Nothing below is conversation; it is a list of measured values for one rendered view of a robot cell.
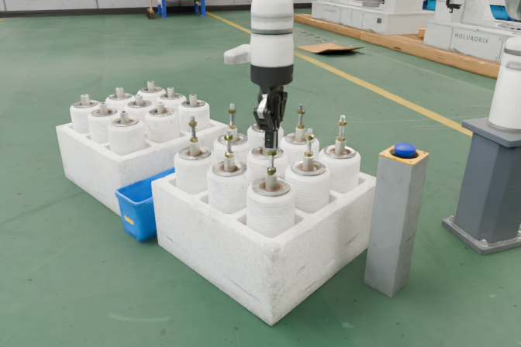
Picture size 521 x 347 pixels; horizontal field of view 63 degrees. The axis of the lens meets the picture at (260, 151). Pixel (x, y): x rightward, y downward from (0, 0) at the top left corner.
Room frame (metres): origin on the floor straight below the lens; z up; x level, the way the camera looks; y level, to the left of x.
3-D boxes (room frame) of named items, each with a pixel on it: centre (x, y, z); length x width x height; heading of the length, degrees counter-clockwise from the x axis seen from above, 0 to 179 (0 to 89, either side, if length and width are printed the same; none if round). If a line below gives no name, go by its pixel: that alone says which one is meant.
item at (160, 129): (1.20, 0.29, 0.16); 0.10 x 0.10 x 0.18
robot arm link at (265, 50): (0.74, 0.00, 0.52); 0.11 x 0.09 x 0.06; 70
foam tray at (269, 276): (0.90, -0.02, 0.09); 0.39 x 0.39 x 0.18; 46
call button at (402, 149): (0.75, -0.28, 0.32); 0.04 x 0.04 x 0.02
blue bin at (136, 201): (1.03, 0.24, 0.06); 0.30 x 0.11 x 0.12; 137
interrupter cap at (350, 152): (0.90, -0.18, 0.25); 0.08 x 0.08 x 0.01
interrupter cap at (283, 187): (0.73, -0.02, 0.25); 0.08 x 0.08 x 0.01
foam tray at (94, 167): (1.28, 0.38, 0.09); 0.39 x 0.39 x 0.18; 46
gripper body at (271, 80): (0.73, -0.02, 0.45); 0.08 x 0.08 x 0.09
